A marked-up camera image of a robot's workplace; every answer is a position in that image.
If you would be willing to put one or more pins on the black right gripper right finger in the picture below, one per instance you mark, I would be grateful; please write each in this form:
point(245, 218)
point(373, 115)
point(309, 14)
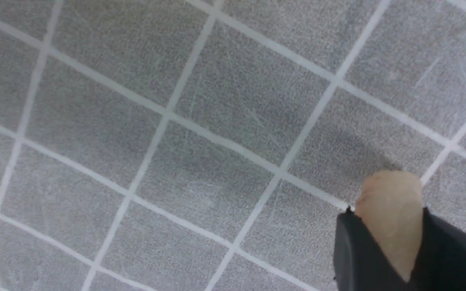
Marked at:
point(441, 262)

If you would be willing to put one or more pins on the grey checked tablecloth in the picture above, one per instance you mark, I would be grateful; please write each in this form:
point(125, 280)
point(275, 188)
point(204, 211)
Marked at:
point(208, 145)

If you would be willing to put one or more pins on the pale dumpling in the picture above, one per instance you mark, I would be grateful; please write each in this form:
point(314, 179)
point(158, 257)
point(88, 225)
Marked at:
point(391, 207)

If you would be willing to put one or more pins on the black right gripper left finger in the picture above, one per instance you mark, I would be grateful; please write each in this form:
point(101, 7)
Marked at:
point(358, 262)

